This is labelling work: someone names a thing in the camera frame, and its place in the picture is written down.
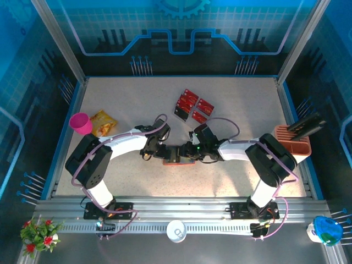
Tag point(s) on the orange card holder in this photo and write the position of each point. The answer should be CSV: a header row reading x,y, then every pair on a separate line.
x,y
178,163

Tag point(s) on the red credit card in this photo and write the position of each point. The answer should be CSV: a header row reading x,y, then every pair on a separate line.
x,y
187,100
199,116
205,105
191,94
184,106

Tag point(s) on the black credit card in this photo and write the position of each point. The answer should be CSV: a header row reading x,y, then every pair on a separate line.
x,y
181,114

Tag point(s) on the red packets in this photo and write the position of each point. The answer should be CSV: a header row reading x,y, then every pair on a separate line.
x,y
193,107

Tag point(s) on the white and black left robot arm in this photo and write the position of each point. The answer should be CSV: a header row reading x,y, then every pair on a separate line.
x,y
126,143

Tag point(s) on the yellow snack bag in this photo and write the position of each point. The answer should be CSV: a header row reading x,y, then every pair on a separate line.
x,y
104,123

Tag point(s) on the white round tin can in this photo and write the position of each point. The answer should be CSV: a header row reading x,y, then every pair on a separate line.
x,y
176,232

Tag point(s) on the pink plastic goblet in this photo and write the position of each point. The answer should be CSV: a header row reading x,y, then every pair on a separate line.
x,y
79,123

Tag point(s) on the orange and white knife block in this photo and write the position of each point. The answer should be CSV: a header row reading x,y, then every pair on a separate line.
x,y
302,149

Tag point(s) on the white jar with blue lid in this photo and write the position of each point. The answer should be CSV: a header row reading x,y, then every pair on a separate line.
x,y
327,229

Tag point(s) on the artificial plant with red flowers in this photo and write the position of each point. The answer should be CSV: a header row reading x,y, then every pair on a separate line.
x,y
38,236

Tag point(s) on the aluminium mounting rail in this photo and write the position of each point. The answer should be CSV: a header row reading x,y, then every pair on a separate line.
x,y
178,206

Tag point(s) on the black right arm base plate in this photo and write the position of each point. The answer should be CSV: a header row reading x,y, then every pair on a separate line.
x,y
239,210

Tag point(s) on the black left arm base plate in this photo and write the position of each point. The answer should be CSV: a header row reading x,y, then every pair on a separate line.
x,y
123,210

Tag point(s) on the aluminium frame post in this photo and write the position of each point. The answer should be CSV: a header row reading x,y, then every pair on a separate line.
x,y
302,41
57,35

